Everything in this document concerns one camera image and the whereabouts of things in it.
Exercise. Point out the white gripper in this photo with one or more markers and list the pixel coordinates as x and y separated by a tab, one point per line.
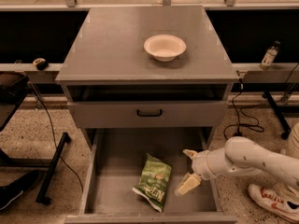
199	164

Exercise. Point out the green jalapeno chip bag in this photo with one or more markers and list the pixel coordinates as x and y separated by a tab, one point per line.
153	182

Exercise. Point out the white paper bowl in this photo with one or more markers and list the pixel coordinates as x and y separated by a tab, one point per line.
164	48

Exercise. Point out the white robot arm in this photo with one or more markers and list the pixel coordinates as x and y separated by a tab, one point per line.
239	156

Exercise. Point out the open grey lower drawer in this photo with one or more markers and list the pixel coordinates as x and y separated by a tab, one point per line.
116	163

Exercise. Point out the grey drawer cabinet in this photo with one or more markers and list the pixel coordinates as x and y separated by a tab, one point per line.
108	63

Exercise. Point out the closed grey upper drawer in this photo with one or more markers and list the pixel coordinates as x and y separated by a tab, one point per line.
123	114

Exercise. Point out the white red sneaker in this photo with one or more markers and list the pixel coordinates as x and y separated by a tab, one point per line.
268	199

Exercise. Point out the black wheeled stand right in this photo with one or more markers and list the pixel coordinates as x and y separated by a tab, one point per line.
281	106

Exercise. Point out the small clear bottle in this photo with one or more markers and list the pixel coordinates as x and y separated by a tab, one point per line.
270	55

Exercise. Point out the yellow black tape measure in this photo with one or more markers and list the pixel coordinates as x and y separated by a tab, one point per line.
40	64

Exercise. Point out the black shoe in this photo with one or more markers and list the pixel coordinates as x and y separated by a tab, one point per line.
14	190

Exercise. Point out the black drawer handle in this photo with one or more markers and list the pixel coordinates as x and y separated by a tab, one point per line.
143	114

